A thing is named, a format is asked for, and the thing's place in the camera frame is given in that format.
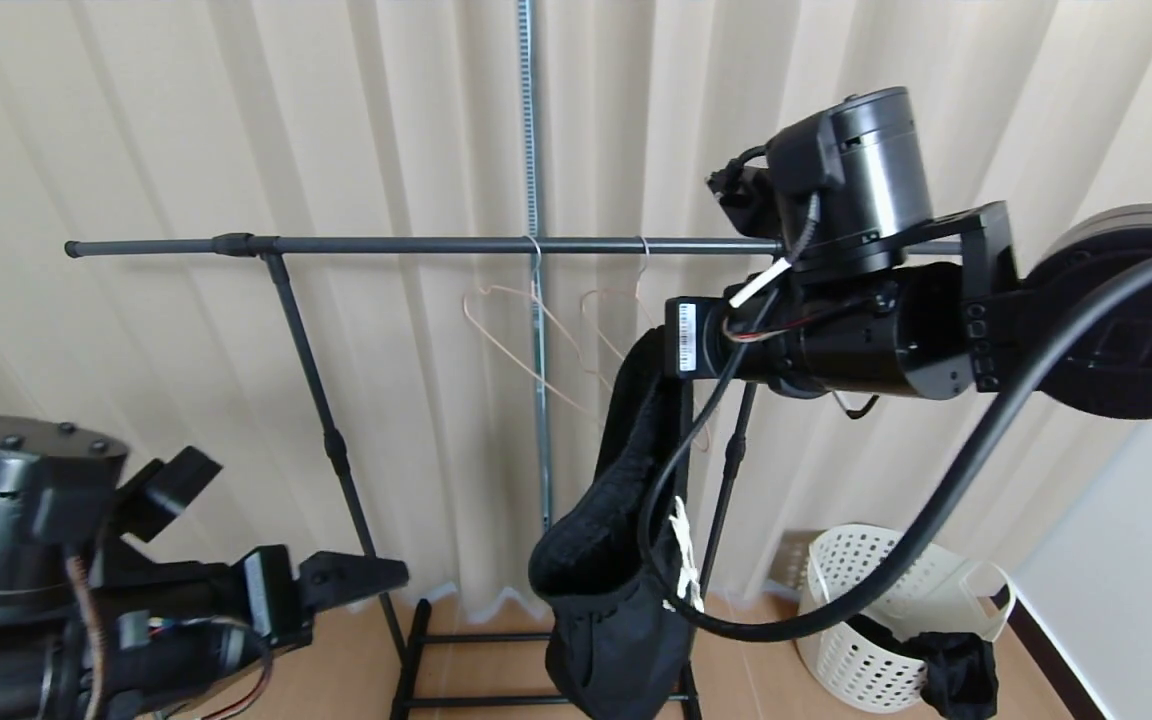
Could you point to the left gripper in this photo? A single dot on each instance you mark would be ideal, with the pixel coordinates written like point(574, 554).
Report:
point(271, 610)

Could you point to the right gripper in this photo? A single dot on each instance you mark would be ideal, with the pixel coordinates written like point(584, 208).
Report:
point(856, 340)

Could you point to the pink clothes hanger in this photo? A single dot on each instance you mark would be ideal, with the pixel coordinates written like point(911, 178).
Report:
point(643, 262)
point(536, 262)

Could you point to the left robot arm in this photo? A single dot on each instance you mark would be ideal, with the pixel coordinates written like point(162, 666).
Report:
point(16, 520)

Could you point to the white laundry basket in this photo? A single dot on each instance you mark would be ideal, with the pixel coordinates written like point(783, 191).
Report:
point(866, 560)

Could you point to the black clothes rack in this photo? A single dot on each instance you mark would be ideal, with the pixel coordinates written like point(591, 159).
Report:
point(386, 244)

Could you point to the black garment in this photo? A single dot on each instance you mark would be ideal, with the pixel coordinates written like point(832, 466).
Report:
point(961, 675)

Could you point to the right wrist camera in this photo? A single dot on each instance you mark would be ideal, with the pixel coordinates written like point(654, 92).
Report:
point(741, 195)

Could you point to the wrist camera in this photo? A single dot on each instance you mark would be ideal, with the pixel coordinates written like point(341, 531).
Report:
point(741, 195)
point(176, 480)

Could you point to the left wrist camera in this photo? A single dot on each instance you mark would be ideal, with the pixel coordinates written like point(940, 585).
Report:
point(176, 480)

